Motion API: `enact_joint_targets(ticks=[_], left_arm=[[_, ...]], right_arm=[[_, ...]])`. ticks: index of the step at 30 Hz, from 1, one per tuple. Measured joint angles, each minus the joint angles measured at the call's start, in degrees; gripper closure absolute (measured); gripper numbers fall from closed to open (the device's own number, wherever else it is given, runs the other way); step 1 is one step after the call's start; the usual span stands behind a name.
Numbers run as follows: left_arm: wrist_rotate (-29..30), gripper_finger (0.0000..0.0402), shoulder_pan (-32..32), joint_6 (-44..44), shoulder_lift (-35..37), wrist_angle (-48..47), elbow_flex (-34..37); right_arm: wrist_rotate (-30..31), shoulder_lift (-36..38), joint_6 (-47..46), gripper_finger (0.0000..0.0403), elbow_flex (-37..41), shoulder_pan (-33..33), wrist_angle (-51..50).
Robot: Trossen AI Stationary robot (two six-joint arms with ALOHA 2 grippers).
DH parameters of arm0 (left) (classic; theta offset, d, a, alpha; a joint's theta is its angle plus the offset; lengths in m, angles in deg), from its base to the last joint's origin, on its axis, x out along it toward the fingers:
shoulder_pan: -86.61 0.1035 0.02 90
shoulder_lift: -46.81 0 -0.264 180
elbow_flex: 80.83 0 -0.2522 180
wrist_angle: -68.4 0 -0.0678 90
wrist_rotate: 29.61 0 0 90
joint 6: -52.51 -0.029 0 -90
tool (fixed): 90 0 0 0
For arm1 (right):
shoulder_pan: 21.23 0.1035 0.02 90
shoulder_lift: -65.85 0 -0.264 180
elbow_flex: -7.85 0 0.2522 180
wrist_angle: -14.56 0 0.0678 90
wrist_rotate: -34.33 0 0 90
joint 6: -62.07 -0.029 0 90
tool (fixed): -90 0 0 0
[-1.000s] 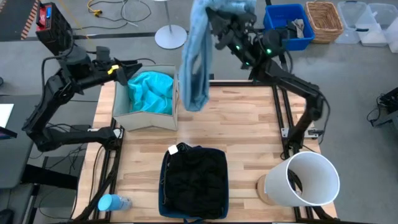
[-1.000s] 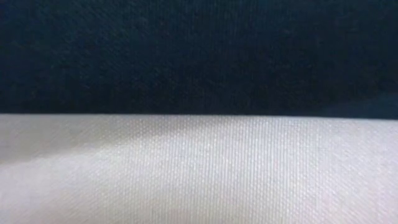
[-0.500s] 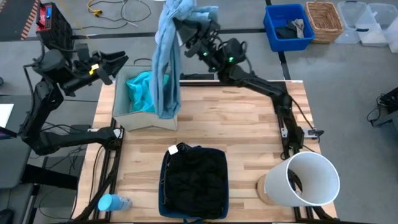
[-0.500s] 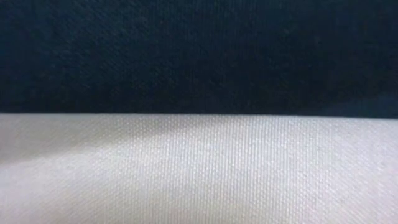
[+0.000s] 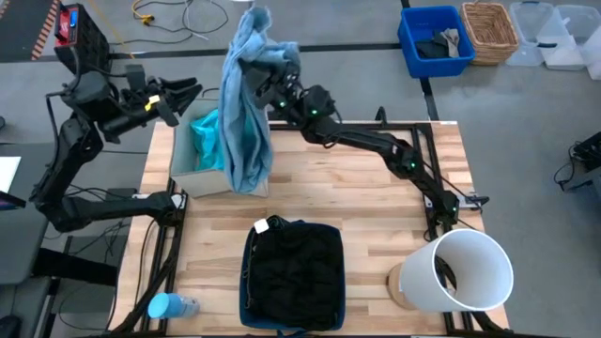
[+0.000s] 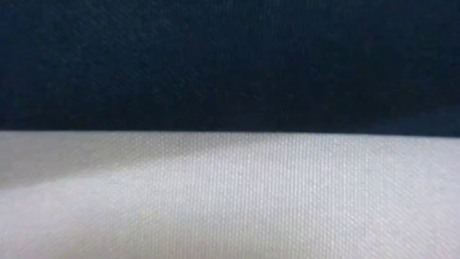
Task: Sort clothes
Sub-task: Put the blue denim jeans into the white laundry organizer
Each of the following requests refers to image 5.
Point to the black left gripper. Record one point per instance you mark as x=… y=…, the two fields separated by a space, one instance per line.
x=141 y=101

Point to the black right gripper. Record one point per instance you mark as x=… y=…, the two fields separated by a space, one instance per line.
x=272 y=82

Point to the teal cloth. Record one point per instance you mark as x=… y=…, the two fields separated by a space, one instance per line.
x=206 y=141

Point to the light blue cloth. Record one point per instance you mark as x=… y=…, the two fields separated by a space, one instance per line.
x=244 y=141

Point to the black garment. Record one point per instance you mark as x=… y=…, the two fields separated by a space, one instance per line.
x=296 y=272

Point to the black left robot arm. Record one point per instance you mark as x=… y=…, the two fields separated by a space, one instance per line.
x=75 y=145

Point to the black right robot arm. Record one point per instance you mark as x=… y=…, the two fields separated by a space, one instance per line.
x=366 y=138

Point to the white fabric storage box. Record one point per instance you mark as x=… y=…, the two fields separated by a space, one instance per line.
x=197 y=183

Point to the red and black power unit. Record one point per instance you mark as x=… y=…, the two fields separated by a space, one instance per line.
x=70 y=28

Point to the blue plastic tub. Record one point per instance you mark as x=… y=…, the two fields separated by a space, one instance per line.
x=413 y=66

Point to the dark garment in tub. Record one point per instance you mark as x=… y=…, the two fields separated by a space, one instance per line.
x=429 y=47

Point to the black mat with hazard stripes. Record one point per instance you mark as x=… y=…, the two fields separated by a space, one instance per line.
x=23 y=28

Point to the grey garment in tub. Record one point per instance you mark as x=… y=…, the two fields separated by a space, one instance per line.
x=452 y=40

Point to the white paper sheet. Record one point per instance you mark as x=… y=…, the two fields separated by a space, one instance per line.
x=7 y=173

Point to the light blue spray bottle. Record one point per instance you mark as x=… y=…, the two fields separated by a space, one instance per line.
x=169 y=306

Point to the grey desk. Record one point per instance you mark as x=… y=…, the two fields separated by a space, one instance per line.
x=19 y=244

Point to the wicker basket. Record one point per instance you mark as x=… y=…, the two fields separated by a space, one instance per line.
x=490 y=33

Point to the navy fabric bin white stripe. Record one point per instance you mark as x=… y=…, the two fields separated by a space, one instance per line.
x=263 y=325

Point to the clear plastic container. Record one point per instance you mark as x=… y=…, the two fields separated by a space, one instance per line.
x=563 y=42
x=594 y=56
x=528 y=33

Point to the white cylindrical bucket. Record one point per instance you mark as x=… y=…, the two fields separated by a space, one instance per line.
x=469 y=272

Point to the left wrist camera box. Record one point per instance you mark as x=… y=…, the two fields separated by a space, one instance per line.
x=136 y=75

